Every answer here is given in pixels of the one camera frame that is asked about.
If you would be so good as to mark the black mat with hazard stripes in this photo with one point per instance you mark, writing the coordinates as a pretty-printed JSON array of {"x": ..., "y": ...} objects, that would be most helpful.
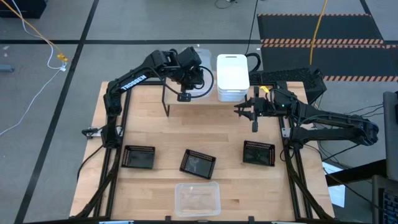
[{"x": 342, "y": 28}]

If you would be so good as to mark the black beam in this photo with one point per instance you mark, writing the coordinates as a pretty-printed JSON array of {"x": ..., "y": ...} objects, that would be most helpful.
[{"x": 357, "y": 173}]

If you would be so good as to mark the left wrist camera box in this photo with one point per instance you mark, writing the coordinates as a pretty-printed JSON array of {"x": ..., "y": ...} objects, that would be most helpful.
[{"x": 189, "y": 57}]

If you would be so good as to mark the black box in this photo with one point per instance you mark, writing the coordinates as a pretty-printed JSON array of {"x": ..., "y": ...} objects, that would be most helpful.
[{"x": 21, "y": 7}]

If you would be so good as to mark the small grey object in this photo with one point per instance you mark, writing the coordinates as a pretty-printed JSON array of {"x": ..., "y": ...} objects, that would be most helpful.
[{"x": 6, "y": 68}]

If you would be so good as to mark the clear plastic basket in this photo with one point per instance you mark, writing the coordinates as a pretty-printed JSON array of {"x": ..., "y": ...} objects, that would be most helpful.
[
  {"x": 202, "y": 98},
  {"x": 209, "y": 59},
  {"x": 197, "y": 199}
]

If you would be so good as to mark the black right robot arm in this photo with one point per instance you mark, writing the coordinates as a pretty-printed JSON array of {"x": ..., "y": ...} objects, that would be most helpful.
[{"x": 335, "y": 119}]

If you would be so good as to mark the wooden shelf with black legs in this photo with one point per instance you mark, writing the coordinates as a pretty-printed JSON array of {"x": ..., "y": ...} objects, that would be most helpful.
[{"x": 169, "y": 99}]

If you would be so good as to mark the white paper sheet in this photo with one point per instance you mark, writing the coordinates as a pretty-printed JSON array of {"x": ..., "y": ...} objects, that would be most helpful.
[{"x": 337, "y": 196}]

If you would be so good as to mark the dark laptop keyboard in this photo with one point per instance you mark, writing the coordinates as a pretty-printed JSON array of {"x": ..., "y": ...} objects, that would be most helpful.
[{"x": 385, "y": 202}]

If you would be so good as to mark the black slotted plastic basket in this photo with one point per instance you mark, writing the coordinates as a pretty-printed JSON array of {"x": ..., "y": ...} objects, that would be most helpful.
[
  {"x": 138, "y": 158},
  {"x": 197, "y": 164},
  {"x": 258, "y": 154}
]

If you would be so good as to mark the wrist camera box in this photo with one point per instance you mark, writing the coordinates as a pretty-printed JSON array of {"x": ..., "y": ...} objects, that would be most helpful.
[
  {"x": 189, "y": 57},
  {"x": 282, "y": 99}
]

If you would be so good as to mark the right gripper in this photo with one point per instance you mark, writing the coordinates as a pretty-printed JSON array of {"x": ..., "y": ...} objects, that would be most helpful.
[{"x": 264, "y": 107}]

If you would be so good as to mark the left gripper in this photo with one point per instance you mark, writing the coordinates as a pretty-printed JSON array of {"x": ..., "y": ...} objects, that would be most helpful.
[{"x": 189, "y": 79}]

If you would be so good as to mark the black aluminium rig frame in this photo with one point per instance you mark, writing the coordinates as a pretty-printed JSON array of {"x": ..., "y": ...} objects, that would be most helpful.
[{"x": 112, "y": 186}]

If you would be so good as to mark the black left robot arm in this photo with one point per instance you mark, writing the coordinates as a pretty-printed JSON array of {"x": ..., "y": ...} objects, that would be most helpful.
[{"x": 133, "y": 79}]

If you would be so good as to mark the grey panel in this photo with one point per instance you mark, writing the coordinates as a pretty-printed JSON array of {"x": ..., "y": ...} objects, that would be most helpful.
[{"x": 391, "y": 133}]

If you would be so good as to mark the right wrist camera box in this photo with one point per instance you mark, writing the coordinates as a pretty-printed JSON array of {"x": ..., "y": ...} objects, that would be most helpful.
[{"x": 282, "y": 99}]

